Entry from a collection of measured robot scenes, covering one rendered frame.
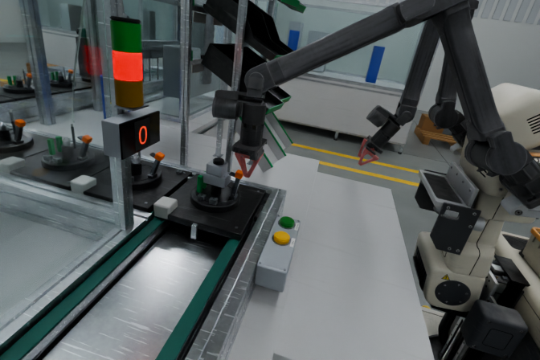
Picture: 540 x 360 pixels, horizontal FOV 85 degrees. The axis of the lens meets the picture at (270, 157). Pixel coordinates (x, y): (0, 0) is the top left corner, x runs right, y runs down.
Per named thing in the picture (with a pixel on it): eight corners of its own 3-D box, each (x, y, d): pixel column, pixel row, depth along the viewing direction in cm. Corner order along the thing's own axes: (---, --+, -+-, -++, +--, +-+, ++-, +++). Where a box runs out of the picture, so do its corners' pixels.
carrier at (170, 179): (192, 177, 98) (193, 142, 93) (148, 214, 76) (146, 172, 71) (128, 161, 102) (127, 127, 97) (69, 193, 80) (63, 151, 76)
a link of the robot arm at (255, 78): (264, 72, 65) (267, 75, 74) (214, 65, 66) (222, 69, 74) (257, 125, 68) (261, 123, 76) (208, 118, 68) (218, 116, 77)
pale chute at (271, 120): (285, 148, 125) (293, 143, 123) (272, 157, 114) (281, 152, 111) (249, 92, 124) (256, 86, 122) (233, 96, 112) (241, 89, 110)
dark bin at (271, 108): (280, 108, 104) (292, 92, 100) (265, 115, 93) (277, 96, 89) (222, 62, 108) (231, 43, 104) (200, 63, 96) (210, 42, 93)
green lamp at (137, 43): (147, 52, 56) (147, 24, 54) (129, 53, 51) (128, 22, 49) (124, 48, 56) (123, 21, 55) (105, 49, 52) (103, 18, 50)
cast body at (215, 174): (231, 182, 83) (232, 159, 80) (224, 188, 79) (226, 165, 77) (204, 174, 85) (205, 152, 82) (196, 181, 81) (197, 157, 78)
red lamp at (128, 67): (148, 79, 57) (147, 53, 56) (131, 82, 53) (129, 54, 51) (125, 75, 58) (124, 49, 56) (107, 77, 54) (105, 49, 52)
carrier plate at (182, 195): (265, 195, 94) (266, 190, 93) (240, 241, 72) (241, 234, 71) (196, 178, 98) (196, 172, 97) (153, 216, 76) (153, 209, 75)
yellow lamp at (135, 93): (149, 104, 59) (148, 79, 58) (132, 109, 55) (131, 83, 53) (127, 100, 60) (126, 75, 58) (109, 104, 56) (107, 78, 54)
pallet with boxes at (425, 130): (478, 145, 570) (487, 124, 555) (497, 158, 498) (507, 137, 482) (414, 132, 593) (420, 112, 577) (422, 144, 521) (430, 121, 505)
